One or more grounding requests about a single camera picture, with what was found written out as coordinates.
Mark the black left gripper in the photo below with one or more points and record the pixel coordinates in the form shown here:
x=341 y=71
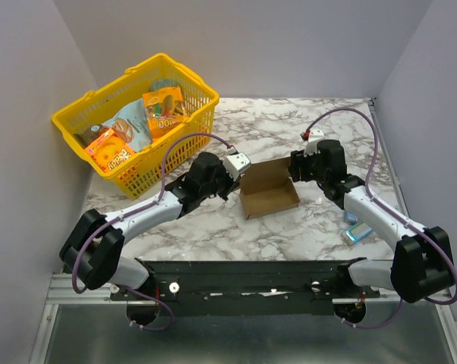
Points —
x=231 y=184

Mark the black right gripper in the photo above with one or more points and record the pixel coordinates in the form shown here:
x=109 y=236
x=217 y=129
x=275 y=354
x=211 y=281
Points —
x=297 y=167

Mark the brown cardboard box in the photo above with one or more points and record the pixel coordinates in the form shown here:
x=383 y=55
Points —
x=267 y=188

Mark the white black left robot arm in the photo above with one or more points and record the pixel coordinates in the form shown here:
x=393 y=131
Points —
x=93 y=250

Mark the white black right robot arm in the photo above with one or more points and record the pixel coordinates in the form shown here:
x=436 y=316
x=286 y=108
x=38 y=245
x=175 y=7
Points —
x=422 y=260

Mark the light blue long box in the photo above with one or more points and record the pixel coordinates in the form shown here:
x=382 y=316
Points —
x=350 y=218

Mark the orange scrub daddy sponge box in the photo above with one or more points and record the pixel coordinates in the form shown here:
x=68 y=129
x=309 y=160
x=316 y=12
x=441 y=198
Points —
x=109 y=151

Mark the orange mango gummy bag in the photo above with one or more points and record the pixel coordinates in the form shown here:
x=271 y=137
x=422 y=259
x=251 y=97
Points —
x=165 y=110

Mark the light blue cassava chips bag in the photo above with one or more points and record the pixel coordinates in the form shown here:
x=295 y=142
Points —
x=129 y=123

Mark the small blue white packet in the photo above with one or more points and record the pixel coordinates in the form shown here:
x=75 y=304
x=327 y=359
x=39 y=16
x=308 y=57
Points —
x=356 y=233

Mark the yellow plastic shopping basket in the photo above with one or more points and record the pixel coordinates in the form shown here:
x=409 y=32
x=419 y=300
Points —
x=119 y=105

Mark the green netted melon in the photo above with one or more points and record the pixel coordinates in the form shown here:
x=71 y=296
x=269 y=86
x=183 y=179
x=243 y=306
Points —
x=161 y=83

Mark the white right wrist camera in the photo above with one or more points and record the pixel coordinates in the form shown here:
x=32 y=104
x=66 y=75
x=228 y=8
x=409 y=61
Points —
x=312 y=136

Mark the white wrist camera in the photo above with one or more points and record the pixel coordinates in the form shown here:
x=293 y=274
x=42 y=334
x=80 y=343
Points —
x=236 y=164
x=312 y=136

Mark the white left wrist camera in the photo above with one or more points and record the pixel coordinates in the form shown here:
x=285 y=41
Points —
x=236 y=164

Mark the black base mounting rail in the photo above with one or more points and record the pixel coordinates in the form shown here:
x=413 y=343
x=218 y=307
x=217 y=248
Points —
x=233 y=288

